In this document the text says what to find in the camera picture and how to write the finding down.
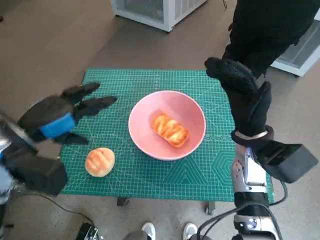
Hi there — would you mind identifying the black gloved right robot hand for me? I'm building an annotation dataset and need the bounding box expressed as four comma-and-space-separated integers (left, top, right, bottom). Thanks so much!
204, 56, 273, 137

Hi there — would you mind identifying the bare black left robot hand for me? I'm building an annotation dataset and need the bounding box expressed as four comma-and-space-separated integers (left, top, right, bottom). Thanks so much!
17, 82, 118, 146

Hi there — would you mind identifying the round toy bread bun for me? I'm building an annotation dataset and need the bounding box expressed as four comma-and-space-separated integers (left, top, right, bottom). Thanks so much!
84, 147, 116, 178

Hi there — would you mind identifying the oblong toy bread loaf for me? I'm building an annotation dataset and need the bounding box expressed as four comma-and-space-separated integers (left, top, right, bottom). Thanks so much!
151, 112, 190, 148

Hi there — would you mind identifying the pink bowl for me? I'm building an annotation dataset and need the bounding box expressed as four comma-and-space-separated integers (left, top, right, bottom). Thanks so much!
128, 90, 207, 161

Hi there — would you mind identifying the white cabinet with metal grille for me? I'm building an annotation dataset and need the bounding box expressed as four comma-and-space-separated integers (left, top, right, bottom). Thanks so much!
271, 26, 320, 78

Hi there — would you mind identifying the person in black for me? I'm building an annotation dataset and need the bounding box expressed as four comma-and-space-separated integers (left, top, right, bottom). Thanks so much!
221, 0, 320, 78

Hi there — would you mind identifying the green cutting mat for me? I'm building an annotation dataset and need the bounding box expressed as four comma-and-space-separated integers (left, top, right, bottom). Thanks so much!
56, 67, 276, 204

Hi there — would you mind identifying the black metal floor device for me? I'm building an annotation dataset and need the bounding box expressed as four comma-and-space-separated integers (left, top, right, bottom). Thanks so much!
77, 221, 101, 240

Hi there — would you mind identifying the white cabinet with glass front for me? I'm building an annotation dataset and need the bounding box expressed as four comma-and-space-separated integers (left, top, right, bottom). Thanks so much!
110, 0, 208, 32

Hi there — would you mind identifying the white shoe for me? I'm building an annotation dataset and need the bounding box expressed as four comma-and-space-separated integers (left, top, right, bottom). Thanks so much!
141, 221, 157, 240
183, 221, 200, 240

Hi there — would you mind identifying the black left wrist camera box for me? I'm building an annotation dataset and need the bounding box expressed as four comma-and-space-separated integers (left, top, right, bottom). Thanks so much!
4, 147, 68, 196

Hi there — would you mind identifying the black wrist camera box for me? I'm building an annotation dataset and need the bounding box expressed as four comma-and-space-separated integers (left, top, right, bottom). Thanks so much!
264, 140, 320, 184
4, 147, 68, 196

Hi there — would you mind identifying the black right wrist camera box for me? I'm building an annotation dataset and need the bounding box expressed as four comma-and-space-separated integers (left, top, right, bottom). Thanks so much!
264, 140, 320, 184

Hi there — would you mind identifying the black floor cable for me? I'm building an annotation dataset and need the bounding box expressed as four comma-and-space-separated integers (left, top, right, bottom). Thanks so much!
18, 193, 95, 225

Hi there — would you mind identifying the black right camera cable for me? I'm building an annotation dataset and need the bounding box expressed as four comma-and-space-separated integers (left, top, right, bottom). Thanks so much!
271, 179, 288, 205

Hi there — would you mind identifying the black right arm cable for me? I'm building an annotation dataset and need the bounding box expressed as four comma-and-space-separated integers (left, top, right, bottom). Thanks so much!
198, 203, 241, 240

